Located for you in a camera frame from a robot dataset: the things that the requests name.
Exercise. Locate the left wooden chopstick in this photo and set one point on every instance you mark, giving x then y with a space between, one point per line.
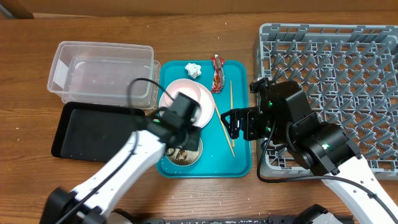
224 130

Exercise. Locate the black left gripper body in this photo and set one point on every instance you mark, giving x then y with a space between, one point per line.
189 138

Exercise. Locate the pink large plate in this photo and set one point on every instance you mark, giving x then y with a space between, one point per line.
207 107

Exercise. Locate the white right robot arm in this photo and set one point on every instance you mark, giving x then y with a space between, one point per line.
285 117

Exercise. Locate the right wooden chopstick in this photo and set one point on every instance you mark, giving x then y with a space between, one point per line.
231 105

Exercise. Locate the grey bowl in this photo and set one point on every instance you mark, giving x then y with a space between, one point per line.
200 149

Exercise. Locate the teal plastic tray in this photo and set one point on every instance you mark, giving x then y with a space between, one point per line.
216 160

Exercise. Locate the clear plastic bin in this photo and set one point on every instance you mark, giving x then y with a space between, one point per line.
99 73

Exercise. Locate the black waste tray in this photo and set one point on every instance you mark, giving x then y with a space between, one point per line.
93 132

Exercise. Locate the grey dishwasher rack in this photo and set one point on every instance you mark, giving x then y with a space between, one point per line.
349 74

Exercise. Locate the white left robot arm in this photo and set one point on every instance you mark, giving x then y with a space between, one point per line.
94 200

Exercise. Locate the rice and food leftovers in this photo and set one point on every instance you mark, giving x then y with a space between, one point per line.
182 157

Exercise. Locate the wooden chopstick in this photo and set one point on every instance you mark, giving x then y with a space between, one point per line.
224 130
231 105

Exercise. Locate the red snack wrapper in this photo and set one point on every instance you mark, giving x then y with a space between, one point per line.
219 77

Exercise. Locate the white napkin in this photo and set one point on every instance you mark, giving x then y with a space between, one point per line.
194 70

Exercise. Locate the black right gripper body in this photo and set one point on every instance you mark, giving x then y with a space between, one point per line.
255 123

